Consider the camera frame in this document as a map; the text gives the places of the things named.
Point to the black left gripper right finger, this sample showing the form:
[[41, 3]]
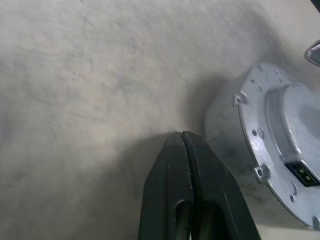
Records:
[[215, 190]]

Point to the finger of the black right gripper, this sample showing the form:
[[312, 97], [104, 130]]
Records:
[[313, 53]]

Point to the silver motor lid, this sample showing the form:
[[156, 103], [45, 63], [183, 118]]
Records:
[[265, 120]]

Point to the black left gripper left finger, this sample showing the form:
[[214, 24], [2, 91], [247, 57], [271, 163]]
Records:
[[165, 190]]

